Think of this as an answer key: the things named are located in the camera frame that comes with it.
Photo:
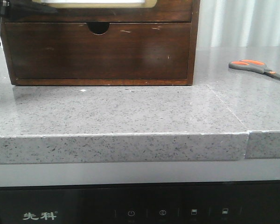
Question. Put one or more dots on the dark wooden drawer cabinet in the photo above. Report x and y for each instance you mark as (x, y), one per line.
(165, 11)

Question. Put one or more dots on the white label in brass frame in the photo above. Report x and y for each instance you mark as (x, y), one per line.
(99, 3)

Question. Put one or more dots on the black appliance control panel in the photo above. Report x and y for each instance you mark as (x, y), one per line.
(245, 202)

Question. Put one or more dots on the dark wooden drawer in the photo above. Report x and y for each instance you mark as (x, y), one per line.
(73, 51)

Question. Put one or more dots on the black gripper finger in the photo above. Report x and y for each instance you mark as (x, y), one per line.
(29, 7)

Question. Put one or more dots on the orange grey handled scissors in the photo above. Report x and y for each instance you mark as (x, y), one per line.
(253, 66)

